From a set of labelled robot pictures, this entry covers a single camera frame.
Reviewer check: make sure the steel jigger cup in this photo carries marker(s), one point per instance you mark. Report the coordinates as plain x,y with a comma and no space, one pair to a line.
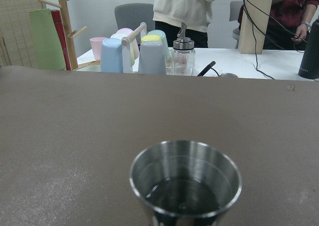
184,183

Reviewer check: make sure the grey plastic cup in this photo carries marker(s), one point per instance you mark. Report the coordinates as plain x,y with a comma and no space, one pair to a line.
151,59

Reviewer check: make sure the glass oil dispenser bottle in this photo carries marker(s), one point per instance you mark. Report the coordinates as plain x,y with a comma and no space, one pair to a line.
183,54

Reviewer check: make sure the yellow plastic cup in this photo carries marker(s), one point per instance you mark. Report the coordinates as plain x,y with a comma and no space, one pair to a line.
151,37

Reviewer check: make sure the blue plastic cup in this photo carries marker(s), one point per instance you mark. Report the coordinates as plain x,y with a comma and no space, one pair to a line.
111,56

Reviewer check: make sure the pink plastic cup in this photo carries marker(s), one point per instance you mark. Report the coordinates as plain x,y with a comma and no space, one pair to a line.
96,45

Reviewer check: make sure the grey office chair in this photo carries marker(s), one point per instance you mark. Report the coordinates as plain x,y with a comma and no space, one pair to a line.
130,15

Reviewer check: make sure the person in cream sweater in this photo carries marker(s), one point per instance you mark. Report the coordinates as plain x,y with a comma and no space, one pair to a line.
196,14

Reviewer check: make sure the wooden mug tree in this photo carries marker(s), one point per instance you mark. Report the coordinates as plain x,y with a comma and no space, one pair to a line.
69,33

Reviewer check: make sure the green rolled mat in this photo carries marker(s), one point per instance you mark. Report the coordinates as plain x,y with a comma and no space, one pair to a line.
45,40

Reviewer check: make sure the black water bottle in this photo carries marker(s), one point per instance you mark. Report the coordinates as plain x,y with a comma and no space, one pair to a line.
309,67

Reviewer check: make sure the person in red sweater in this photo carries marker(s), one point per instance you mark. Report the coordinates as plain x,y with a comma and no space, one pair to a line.
289,24

